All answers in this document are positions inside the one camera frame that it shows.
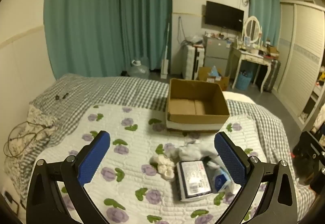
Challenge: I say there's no grey white sock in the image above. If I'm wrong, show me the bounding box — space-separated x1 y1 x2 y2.
164 140 219 161

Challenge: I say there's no cardboard box on floor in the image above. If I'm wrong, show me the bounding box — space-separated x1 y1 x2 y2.
198 67 229 91

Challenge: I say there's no dark striped suitcase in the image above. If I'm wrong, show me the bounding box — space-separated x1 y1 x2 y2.
263 59 281 92

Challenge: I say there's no black wall television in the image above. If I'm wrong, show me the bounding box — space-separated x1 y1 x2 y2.
204 1 244 32

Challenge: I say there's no white flat mop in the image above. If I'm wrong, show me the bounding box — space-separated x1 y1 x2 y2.
160 23 170 80

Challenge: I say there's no white suitcase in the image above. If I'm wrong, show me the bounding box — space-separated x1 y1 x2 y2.
182 45 204 80

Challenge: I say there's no large teal curtain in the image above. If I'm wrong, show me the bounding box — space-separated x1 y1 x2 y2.
43 0 172 78

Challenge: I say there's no white oval vanity mirror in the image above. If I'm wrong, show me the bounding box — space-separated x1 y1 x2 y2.
242 16 262 46

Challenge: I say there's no open cardboard box on bed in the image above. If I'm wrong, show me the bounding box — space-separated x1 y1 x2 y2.
166 78 230 132

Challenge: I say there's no small teal curtain right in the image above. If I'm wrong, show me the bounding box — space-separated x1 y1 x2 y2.
249 0 281 46

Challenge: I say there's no white fluffy sock bundle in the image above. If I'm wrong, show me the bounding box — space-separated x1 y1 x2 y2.
150 154 176 182

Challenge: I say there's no white pack with barcode label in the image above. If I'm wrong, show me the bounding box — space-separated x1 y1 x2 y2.
175 160 213 202

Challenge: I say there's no clear water jug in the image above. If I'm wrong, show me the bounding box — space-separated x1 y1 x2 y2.
128 60 149 79

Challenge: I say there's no white dressing table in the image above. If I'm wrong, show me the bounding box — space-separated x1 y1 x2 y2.
230 47 272 93

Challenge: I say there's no grey checked bed sheet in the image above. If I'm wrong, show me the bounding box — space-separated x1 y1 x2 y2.
3 73 316 219

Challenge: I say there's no white louvered wardrobe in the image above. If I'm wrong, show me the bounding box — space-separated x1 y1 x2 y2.
273 0 324 129

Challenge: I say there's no small blue white packet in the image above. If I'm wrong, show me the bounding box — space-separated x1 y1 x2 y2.
207 161 234 193

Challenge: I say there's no grey mini fridge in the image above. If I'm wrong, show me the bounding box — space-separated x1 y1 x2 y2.
204 37 230 76

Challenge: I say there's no white floral quilt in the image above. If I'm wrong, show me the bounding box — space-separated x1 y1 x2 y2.
35 103 267 224

